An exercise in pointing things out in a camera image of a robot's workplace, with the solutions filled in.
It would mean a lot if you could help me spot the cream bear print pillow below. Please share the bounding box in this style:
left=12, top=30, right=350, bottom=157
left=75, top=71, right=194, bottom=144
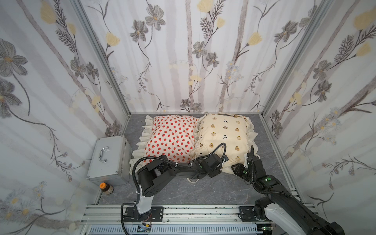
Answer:
left=191, top=114, right=258, bottom=174

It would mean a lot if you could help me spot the strawberry print ruffled pillow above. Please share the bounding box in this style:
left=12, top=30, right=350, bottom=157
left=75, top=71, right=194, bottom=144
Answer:
left=129, top=115, right=199, bottom=167

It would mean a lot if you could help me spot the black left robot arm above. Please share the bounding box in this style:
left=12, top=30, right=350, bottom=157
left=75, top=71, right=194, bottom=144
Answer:
left=120, top=143, right=228, bottom=235

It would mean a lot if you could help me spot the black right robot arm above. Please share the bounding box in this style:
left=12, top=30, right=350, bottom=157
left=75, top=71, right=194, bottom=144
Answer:
left=232, top=146, right=345, bottom=235

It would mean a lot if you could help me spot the silver metal case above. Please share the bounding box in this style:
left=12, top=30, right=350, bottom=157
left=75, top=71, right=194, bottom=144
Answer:
left=87, top=136, right=132, bottom=186

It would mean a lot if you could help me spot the orange capped brown bottle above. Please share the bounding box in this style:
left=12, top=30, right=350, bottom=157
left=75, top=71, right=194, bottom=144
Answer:
left=99, top=182, right=114, bottom=194

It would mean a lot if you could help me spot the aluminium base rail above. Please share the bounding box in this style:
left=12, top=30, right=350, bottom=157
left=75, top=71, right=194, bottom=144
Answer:
left=77, top=205, right=321, bottom=235

